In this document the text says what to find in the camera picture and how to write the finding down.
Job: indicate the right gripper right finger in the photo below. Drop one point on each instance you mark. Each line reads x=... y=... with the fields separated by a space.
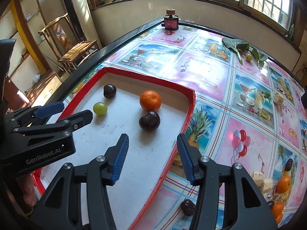
x=244 y=205

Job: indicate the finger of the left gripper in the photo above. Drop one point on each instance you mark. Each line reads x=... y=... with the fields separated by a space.
x=27 y=115
x=40 y=135

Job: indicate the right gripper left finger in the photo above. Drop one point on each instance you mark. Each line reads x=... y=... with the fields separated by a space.
x=77 y=196

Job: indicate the orange tangerine placed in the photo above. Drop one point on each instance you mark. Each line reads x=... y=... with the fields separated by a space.
x=279 y=218
x=150 y=100
x=277 y=209

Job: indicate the dark purple plum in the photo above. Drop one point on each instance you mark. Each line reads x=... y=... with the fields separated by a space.
x=270 y=204

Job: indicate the person's left hand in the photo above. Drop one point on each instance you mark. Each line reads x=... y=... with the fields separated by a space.
x=26 y=183

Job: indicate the green grape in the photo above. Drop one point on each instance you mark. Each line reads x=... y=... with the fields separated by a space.
x=100 y=108

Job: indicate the small dark grape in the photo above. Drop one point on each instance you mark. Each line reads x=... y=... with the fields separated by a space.
x=109 y=91

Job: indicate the orange tangerine far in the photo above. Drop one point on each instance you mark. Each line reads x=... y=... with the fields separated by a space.
x=283 y=184

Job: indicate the dark date far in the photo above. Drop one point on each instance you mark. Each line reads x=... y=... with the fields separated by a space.
x=288 y=165

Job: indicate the red rimmed white tray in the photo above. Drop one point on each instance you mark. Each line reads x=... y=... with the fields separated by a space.
x=150 y=154

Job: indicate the wooden chair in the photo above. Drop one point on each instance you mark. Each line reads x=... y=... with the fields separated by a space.
x=74 y=55

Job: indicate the far sugarcane piece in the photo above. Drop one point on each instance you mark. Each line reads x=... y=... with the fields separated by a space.
x=278 y=98

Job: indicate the red perfume bottle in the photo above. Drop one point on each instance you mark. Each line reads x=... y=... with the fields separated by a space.
x=170 y=20

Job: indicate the small green fruit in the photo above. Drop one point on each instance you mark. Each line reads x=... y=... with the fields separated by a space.
x=248 y=57

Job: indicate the green leaves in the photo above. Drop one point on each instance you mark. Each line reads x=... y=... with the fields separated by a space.
x=239 y=47

